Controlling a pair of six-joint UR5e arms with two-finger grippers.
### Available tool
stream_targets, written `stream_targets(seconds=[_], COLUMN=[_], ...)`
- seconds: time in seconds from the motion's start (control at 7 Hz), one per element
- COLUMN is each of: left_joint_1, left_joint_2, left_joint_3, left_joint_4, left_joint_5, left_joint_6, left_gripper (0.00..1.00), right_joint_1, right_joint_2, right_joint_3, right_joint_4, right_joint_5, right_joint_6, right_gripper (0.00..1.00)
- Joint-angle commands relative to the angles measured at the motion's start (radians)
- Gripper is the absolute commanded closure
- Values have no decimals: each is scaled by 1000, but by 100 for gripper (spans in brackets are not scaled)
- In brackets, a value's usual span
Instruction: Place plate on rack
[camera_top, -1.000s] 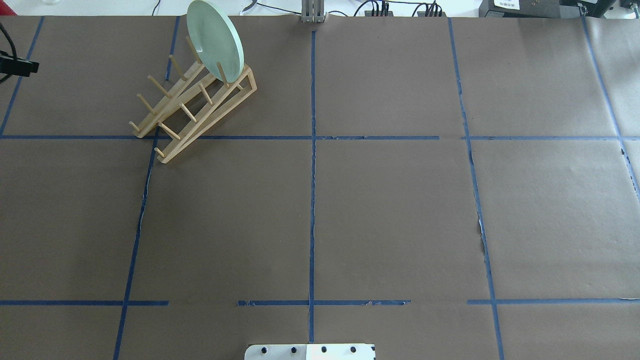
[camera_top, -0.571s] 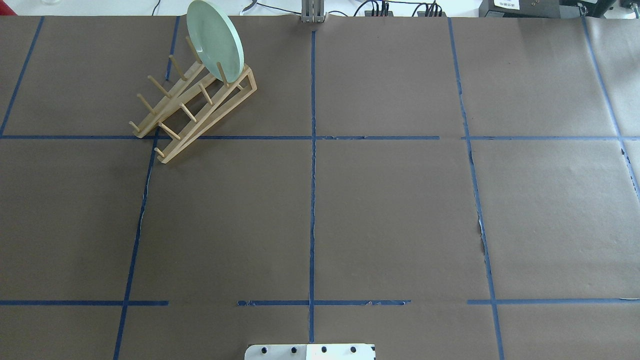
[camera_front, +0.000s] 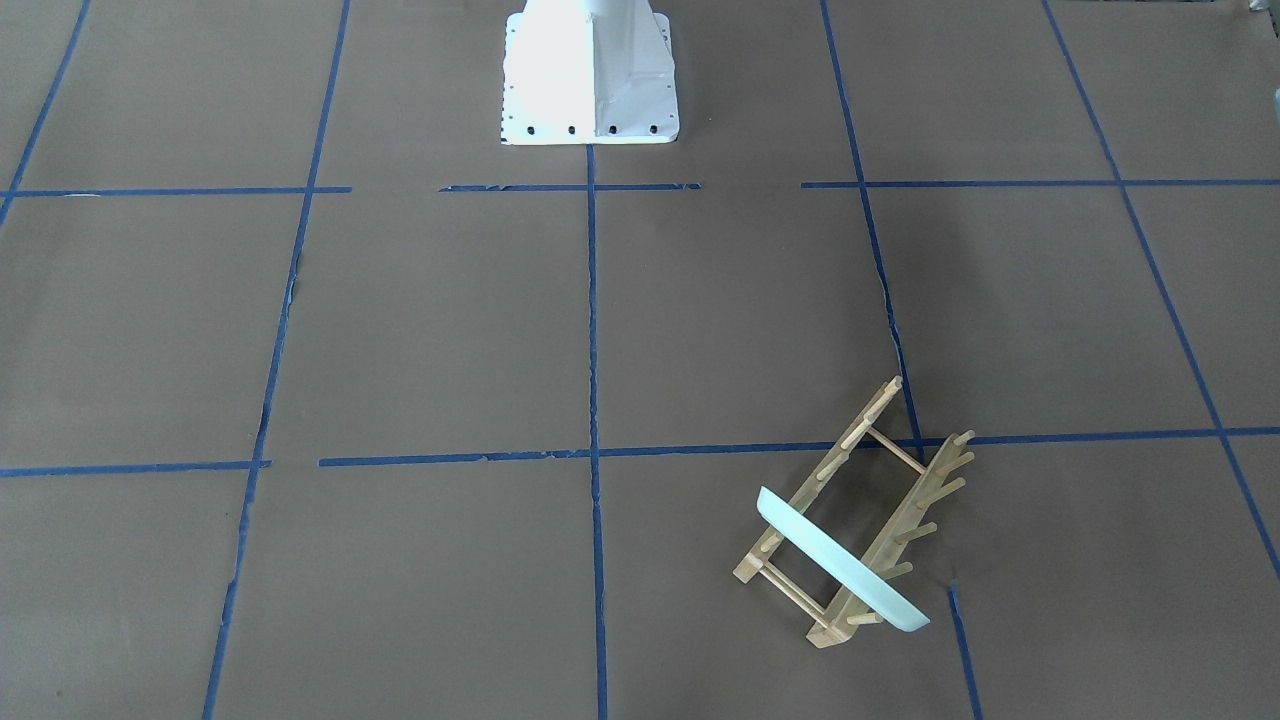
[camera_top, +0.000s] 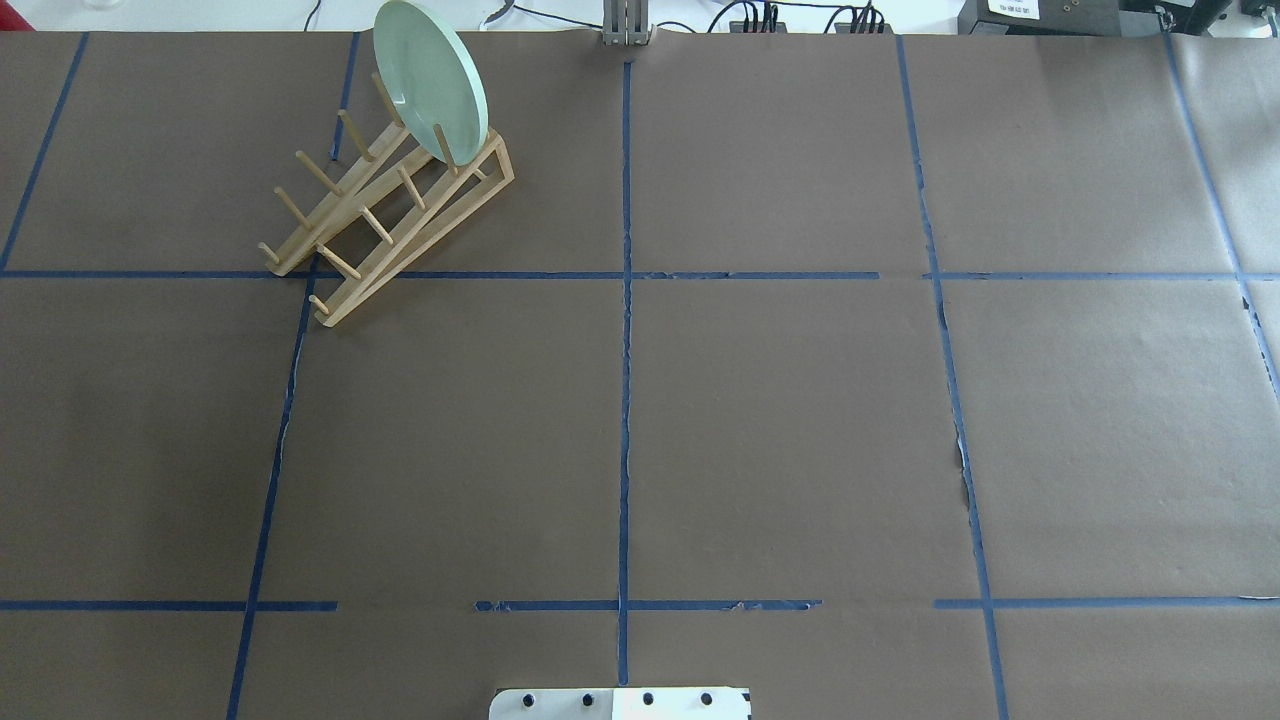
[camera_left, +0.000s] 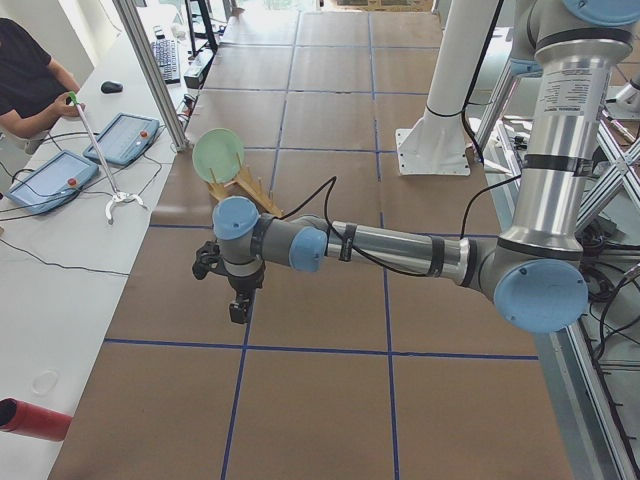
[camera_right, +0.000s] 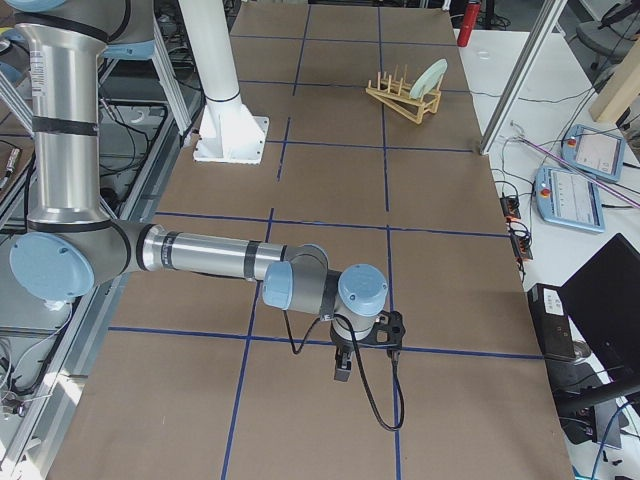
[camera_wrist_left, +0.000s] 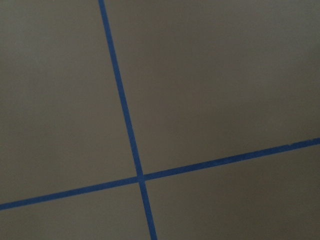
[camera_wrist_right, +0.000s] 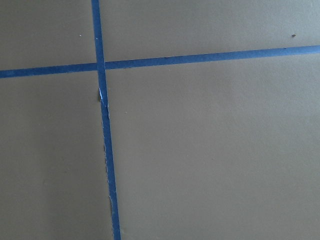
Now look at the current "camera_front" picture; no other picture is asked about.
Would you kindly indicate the wooden plate rack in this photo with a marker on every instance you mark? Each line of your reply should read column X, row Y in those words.
column 869, row 494

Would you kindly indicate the mint green plate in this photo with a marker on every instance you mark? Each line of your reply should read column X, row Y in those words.
column 853, row 575

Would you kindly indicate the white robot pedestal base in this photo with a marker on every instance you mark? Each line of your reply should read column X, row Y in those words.
column 588, row 73

